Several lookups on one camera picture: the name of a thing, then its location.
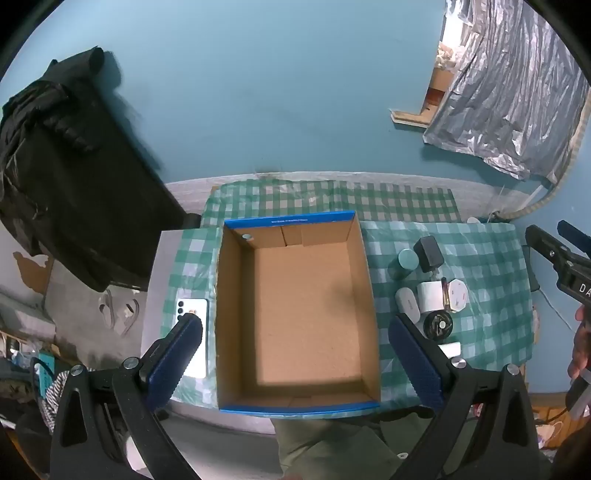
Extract silver foil sheet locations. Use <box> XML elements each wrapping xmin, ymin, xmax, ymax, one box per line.
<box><xmin>424</xmin><ymin>0</ymin><xmax>591</xmax><ymax>185</ymax></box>

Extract cardboard box with blue rim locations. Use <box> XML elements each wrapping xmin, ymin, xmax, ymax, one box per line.
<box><xmin>213</xmin><ymin>211</ymin><xmax>382</xmax><ymax>413</ymax></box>

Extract green round tin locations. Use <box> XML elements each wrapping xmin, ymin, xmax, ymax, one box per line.
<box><xmin>392</xmin><ymin>248</ymin><xmax>419</xmax><ymax>280</ymax></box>

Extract black charger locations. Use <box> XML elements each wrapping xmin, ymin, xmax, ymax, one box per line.
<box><xmin>413</xmin><ymin>235</ymin><xmax>444</xmax><ymax>274</ymax></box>

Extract white slipper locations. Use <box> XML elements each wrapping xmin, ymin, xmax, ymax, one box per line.
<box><xmin>99</xmin><ymin>291</ymin><xmax>116</xmax><ymax>326</ymax></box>
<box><xmin>115</xmin><ymin>300</ymin><xmax>140</xmax><ymax>335</ymax></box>

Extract striped cloth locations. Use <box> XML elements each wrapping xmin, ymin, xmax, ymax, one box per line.
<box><xmin>39</xmin><ymin>364</ymin><xmax>70</xmax><ymax>416</ymax></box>

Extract white charger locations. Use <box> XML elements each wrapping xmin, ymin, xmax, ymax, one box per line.
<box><xmin>417</xmin><ymin>281</ymin><xmax>446</xmax><ymax>311</ymax></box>

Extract beige striped rope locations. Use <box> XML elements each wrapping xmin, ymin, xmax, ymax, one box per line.
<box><xmin>501</xmin><ymin>92</ymin><xmax>591</xmax><ymax>220</ymax></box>

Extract person's right hand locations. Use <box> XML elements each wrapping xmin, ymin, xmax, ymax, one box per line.
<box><xmin>567</xmin><ymin>307</ymin><xmax>591</xmax><ymax>381</ymax></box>

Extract white oval case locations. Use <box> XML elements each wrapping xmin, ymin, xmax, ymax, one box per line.
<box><xmin>394</xmin><ymin>287</ymin><xmax>422</xmax><ymax>324</ymax></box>

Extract green checked tablecloth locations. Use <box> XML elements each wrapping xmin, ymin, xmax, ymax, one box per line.
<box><xmin>159</xmin><ymin>179</ymin><xmax>534</xmax><ymax>416</ymax></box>

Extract wooden plank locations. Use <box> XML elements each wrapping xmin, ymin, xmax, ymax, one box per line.
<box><xmin>390</xmin><ymin>108</ymin><xmax>432</xmax><ymax>128</ymax></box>

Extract white smartphone with gold stickers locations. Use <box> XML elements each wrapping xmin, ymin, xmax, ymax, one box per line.
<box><xmin>174</xmin><ymin>298</ymin><xmax>211</xmax><ymax>379</ymax></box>

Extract black round case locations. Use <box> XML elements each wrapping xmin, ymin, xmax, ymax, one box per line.
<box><xmin>423</xmin><ymin>311</ymin><xmax>452</xmax><ymax>341</ymax></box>

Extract black jacket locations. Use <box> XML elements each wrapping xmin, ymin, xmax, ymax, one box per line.
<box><xmin>0</xmin><ymin>46</ymin><xmax>201</xmax><ymax>292</ymax></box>

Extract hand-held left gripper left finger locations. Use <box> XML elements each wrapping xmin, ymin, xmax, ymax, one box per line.
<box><xmin>48</xmin><ymin>316</ymin><xmax>204</xmax><ymax>480</ymax></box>

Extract green trousers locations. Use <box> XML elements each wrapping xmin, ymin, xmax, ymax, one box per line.
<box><xmin>272</xmin><ymin>406</ymin><xmax>555</xmax><ymax>480</ymax></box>

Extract white octagonal box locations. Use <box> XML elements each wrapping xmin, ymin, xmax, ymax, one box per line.
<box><xmin>447</xmin><ymin>278</ymin><xmax>469</xmax><ymax>315</ymax></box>

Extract brown cardboard carton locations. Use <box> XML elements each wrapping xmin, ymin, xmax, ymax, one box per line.
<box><xmin>531</xmin><ymin>392</ymin><xmax>578</xmax><ymax>448</ymax></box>

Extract teal carton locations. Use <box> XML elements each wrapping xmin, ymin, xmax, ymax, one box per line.
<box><xmin>32</xmin><ymin>351</ymin><xmax>56</xmax><ymax>398</ymax></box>

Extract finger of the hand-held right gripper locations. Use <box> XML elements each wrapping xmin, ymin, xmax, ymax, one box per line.
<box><xmin>557</xmin><ymin>220</ymin><xmax>591</xmax><ymax>257</ymax></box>
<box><xmin>525</xmin><ymin>224</ymin><xmax>575</xmax><ymax>278</ymax></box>

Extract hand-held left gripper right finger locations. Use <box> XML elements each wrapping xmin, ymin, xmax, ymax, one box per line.
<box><xmin>388</xmin><ymin>313</ymin><xmax>552</xmax><ymax>480</ymax></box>

